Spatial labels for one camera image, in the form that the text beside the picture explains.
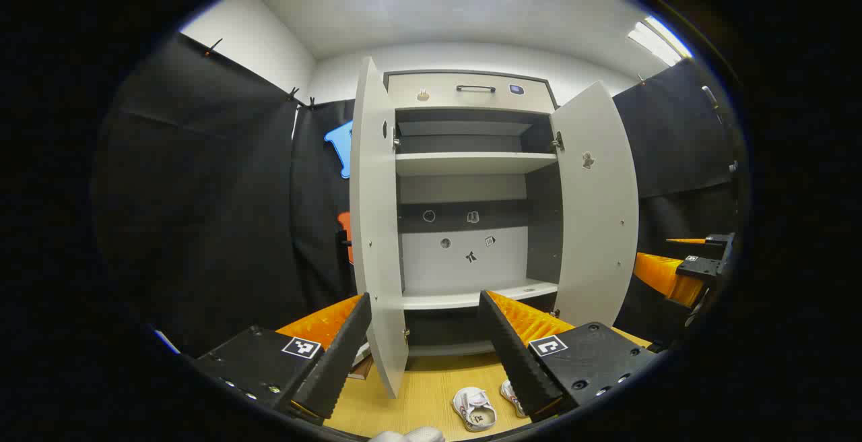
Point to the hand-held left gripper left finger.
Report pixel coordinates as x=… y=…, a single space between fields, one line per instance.
x=337 y=368

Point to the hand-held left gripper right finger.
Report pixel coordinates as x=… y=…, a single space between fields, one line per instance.
x=518 y=361

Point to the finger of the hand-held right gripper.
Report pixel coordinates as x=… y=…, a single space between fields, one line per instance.
x=719 y=240
x=704 y=268

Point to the white canvas shoe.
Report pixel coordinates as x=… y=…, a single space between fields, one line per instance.
x=475 y=409
x=510 y=395

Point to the grey shoe cabinet door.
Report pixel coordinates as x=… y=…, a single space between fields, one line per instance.
x=377 y=226
x=596 y=226

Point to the grey shoe cabinet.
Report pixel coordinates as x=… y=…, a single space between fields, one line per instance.
x=471 y=162

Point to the ceiling light panel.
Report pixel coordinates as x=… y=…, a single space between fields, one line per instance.
x=658 y=41

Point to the black backdrop cloth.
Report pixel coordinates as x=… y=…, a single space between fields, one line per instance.
x=202 y=193

